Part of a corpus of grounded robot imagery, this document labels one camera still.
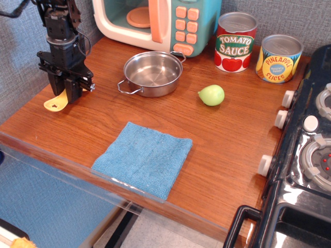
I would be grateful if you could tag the small steel pan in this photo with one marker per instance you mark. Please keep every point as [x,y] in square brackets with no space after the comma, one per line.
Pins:
[152,74]

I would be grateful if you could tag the orange object bottom left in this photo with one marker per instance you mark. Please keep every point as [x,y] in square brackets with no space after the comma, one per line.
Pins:
[22,243]

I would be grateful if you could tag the blue folded cloth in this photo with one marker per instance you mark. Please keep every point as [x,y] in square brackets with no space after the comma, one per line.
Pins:
[144,160]

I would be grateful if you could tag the toy microwave oven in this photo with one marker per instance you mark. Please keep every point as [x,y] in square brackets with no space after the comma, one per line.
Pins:
[182,26]

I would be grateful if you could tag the pineapple slices can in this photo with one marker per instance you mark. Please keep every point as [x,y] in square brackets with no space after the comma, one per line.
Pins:
[278,58]

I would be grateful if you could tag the black toy stove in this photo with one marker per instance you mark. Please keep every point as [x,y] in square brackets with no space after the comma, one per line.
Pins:
[296,198]

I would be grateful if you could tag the yellow dish brush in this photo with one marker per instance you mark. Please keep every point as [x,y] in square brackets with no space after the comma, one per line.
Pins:
[57,103]

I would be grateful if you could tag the green toy pear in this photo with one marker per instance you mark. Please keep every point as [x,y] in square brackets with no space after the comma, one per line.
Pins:
[212,95]

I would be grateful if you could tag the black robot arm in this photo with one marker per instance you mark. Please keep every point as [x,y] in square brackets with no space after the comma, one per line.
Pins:
[61,20]

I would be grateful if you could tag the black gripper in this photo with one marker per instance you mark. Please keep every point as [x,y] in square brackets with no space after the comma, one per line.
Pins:
[65,66]

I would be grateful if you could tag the tomato sauce can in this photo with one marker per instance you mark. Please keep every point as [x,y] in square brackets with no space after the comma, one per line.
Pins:
[234,41]

